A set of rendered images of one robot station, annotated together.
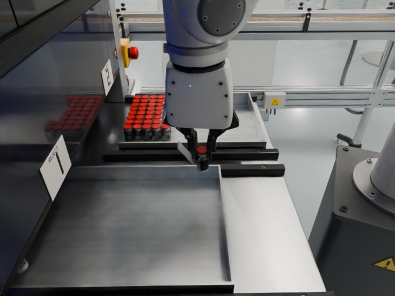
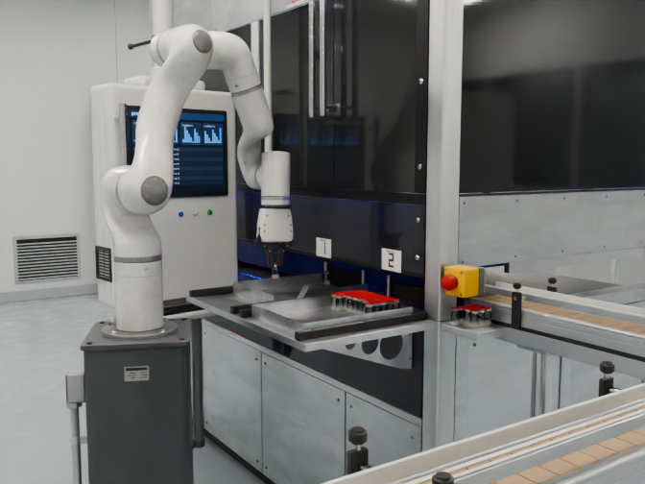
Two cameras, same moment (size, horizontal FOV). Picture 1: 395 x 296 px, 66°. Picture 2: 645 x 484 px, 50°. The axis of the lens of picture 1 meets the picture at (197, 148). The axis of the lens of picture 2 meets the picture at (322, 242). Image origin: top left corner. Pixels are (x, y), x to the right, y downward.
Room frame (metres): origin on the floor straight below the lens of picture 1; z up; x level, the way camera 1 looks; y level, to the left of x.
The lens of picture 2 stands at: (2.18, -0.97, 1.29)
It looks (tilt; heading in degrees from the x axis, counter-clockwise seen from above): 7 degrees down; 147
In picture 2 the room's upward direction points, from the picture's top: straight up
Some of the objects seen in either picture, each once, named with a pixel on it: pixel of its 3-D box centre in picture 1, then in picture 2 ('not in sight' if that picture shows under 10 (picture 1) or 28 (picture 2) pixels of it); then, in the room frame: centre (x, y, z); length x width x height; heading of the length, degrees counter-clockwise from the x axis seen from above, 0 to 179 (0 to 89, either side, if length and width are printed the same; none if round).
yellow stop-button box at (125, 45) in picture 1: (117, 53); (463, 280); (0.94, 0.25, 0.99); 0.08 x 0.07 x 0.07; 91
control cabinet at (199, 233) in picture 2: not in sight; (167, 189); (-0.21, -0.10, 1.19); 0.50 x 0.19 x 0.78; 99
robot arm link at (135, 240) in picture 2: not in sight; (131, 211); (0.44, -0.44, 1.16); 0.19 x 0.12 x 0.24; 8
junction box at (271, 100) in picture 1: (274, 100); not in sight; (1.59, -0.45, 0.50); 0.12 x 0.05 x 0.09; 91
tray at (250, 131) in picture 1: (192, 120); (331, 312); (0.70, 0.01, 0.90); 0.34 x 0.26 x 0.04; 91
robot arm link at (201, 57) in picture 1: (196, 48); (275, 202); (0.42, 0.00, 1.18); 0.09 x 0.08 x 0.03; 82
